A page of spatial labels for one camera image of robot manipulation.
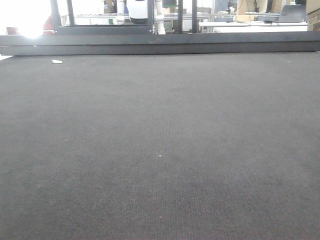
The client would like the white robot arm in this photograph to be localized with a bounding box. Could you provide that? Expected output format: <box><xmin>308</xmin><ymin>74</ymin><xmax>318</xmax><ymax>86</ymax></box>
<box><xmin>154</xmin><ymin>0</ymin><xmax>166</xmax><ymax>35</ymax></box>
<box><xmin>116</xmin><ymin>0</ymin><xmax>125</xmax><ymax>24</ymax></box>

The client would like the white humanoid robot body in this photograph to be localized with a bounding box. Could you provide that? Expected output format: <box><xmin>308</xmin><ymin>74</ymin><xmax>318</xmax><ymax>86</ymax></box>
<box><xmin>126</xmin><ymin>0</ymin><xmax>148</xmax><ymax>25</ymax></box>

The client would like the white paper scrap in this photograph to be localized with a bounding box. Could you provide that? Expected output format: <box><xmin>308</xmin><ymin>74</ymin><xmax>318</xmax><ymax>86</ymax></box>
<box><xmin>52</xmin><ymin>59</ymin><xmax>63</xmax><ymax>64</ymax></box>

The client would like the white desk table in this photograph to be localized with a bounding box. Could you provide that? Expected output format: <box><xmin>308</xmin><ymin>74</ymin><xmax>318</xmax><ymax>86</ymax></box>
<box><xmin>199</xmin><ymin>21</ymin><xmax>308</xmax><ymax>33</ymax></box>

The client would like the red object far left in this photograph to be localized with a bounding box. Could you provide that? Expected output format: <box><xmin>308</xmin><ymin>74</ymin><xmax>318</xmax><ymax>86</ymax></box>
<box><xmin>43</xmin><ymin>15</ymin><xmax>55</xmax><ymax>36</ymax></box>

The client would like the long black floor beam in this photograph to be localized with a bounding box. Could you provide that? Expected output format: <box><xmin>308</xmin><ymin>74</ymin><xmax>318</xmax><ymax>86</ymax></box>
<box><xmin>0</xmin><ymin>31</ymin><xmax>320</xmax><ymax>56</ymax></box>

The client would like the brown cardboard box right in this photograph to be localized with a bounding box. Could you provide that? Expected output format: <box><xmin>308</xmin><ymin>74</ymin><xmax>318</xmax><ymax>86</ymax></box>
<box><xmin>305</xmin><ymin>0</ymin><xmax>320</xmax><ymax>32</ymax></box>

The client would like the black metal frame stand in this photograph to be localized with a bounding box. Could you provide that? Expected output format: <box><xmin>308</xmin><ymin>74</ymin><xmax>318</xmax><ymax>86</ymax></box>
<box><xmin>49</xmin><ymin>0</ymin><xmax>184</xmax><ymax>36</ymax></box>

